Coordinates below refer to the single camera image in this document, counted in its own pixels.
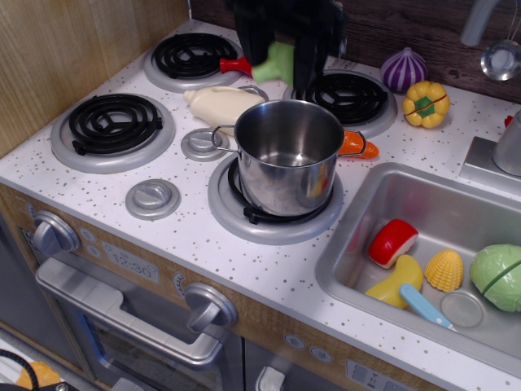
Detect front left black burner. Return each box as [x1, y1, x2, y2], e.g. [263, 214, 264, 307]
[50, 94, 175, 174]

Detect back left black burner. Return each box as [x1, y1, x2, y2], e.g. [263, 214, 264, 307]
[143, 33, 243, 94]

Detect yellow toy banana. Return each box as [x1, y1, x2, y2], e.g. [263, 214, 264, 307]
[366, 255, 423, 309]

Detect green toy cabbage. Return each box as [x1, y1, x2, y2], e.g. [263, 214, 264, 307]
[470, 244, 520, 313]

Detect stainless steel pot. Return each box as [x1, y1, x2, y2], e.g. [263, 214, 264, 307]
[231, 99, 349, 217]

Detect blue toy knife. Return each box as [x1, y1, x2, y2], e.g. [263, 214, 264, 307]
[399, 283, 455, 331]

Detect yellow toy corn piece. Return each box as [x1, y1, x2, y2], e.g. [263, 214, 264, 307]
[424, 249, 464, 292]

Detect silver oven door handle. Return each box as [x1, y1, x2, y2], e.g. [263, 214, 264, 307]
[36, 258, 222, 370]

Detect black burner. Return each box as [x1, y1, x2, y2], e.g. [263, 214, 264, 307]
[50, 94, 175, 174]
[143, 33, 243, 94]
[208, 157, 344, 245]
[283, 70, 398, 138]

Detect orange object on floor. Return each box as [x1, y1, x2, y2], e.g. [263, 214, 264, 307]
[15, 362, 62, 390]

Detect red toy cheese wedge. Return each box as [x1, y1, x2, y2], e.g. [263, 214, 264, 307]
[368, 219, 418, 269]

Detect red toy ketchup bottle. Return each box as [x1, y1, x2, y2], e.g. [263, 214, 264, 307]
[219, 57, 253, 77]

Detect purple toy onion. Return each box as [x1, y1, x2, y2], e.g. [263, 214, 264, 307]
[380, 47, 427, 93]

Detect left silver oven knob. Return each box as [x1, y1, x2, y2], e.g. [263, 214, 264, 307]
[33, 211, 81, 256]

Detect grey stovetop knob front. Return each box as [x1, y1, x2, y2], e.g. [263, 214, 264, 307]
[125, 178, 181, 221]

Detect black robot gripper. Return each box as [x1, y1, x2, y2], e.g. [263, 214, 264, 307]
[225, 1, 348, 99]

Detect silver sink basin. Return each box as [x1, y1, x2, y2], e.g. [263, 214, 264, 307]
[316, 163, 520, 377]

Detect yellow toy bell pepper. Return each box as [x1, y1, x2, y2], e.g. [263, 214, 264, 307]
[401, 81, 450, 129]

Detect green toy broccoli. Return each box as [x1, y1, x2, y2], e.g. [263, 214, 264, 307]
[252, 42, 294, 86]

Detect front right black burner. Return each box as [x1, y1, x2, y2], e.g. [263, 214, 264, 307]
[208, 157, 344, 245]

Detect back right black burner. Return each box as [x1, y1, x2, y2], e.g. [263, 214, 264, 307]
[283, 70, 398, 138]

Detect grey stovetop knob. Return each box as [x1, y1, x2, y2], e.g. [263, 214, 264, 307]
[181, 128, 230, 162]
[125, 178, 181, 221]

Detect orange toy carrot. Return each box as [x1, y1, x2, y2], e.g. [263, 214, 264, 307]
[339, 131, 379, 159]

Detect grey toy faucet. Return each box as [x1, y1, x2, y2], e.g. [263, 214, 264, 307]
[460, 0, 500, 47]

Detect silver oven knob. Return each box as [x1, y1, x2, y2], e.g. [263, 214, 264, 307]
[33, 211, 81, 256]
[184, 282, 238, 333]

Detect grey stovetop knob middle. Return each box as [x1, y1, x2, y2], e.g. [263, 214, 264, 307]
[181, 128, 230, 162]

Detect hanging silver ladle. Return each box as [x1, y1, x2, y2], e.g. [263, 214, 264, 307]
[480, 0, 521, 82]

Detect right silver oven knob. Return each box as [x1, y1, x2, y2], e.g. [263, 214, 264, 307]
[184, 282, 238, 333]

